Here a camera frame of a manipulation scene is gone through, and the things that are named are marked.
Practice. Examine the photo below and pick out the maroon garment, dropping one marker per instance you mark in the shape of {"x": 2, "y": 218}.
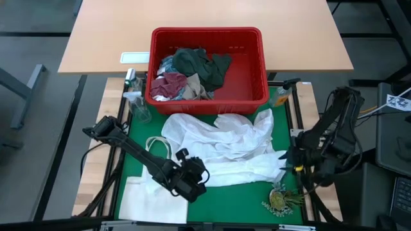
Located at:
{"x": 168, "y": 85}

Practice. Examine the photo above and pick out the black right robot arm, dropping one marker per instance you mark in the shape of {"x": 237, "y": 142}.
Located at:
{"x": 343, "y": 106}

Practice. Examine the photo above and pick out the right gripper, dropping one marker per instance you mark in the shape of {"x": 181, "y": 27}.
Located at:
{"x": 306, "y": 160}

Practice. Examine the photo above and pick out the white paper fiducial tag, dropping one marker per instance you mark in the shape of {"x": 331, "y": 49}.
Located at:
{"x": 398, "y": 102}

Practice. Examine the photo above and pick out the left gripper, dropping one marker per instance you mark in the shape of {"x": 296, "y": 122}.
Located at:
{"x": 189, "y": 181}

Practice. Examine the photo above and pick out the black aluminium table frame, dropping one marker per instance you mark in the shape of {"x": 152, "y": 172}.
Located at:
{"x": 297, "y": 112}

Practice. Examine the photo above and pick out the grey cabinet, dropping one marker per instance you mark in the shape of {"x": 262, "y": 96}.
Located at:
{"x": 391, "y": 138}

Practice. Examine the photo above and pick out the grey metal table leg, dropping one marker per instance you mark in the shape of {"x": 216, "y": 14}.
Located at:
{"x": 22, "y": 91}

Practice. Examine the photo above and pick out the clear spray bottle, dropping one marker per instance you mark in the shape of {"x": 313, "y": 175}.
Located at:
{"x": 139, "y": 107}

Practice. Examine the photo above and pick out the green table mat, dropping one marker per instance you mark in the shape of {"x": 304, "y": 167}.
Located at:
{"x": 241, "y": 202}

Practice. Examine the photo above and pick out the red plastic laundry bin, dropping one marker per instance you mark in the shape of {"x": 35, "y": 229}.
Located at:
{"x": 247, "y": 83}

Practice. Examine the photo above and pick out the dark keyboard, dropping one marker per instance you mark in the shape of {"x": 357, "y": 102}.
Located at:
{"x": 403, "y": 199}

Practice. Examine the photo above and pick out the black computer mouse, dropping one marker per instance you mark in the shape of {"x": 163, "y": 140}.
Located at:
{"x": 387, "y": 223}

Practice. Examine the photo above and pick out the dark green garment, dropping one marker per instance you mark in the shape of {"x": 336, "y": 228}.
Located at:
{"x": 199, "y": 64}

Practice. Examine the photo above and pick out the white linen shirt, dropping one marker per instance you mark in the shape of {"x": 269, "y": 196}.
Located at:
{"x": 231, "y": 147}

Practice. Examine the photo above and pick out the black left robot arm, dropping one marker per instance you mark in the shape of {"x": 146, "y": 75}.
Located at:
{"x": 135, "y": 150}

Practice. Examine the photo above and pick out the silver camera mount bar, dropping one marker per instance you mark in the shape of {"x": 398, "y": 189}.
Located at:
{"x": 128, "y": 226}

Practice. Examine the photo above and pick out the white canvas tote bag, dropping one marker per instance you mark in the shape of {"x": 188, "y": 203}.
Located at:
{"x": 144, "y": 202}

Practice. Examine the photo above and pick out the light wooden desk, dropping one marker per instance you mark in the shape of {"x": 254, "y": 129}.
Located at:
{"x": 112, "y": 25}

